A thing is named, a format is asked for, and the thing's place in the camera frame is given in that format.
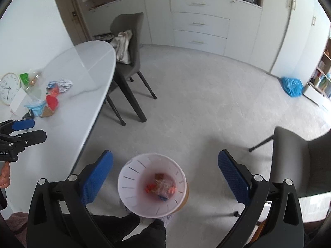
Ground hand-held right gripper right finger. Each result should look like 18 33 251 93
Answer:
218 149 304 248

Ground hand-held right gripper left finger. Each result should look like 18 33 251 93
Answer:
26 150 114 248

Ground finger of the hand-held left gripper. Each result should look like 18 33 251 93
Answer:
0 130 47 148
0 119 35 133

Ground light blue plastic wrapper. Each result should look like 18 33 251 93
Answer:
24 99 46 117

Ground brown cardboard piece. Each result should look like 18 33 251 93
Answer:
39 106 55 118

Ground white round waste bin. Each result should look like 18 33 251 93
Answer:
118 153 190 219

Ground silver foil wrapper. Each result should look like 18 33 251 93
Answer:
58 77 73 93

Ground clear plastic wrapper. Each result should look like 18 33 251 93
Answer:
152 173 177 202

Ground person's left hand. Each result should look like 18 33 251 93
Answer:
0 163 11 189

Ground white card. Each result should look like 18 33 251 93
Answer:
9 89 31 114

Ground clear plastic bag with fruit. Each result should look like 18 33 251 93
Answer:
26 68 43 93

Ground green packet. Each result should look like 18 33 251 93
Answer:
19 73 30 88

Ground person's black trousers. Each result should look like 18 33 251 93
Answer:
89 213 166 248

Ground grey chair with black legs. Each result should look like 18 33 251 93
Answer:
100 12 158 126
233 126 331 223

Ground person's light shoe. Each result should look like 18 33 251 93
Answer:
158 213 174 225

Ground blue plastic bag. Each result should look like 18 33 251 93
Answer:
281 76 304 98

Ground brown door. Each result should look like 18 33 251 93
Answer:
51 0 91 42

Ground beige tote bag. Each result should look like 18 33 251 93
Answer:
110 30 133 64

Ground bookshelf with books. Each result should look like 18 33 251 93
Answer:
303 36 331 107

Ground white drawer cabinet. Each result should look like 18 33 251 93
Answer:
169 0 263 65

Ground white tall wardrobe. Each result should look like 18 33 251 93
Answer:
269 0 331 79

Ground round white wall clock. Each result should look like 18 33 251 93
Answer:
0 72 22 106

